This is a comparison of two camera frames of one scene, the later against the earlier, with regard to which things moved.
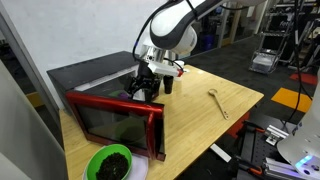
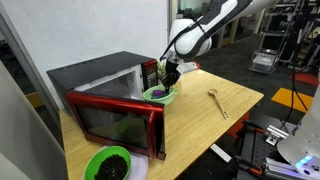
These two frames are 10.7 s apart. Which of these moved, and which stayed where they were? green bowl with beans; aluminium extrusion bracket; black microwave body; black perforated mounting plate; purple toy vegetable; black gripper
Moved: purple toy vegetable; black gripper
Stayed: black perforated mounting plate; aluminium extrusion bracket; black microwave body; green bowl with beans
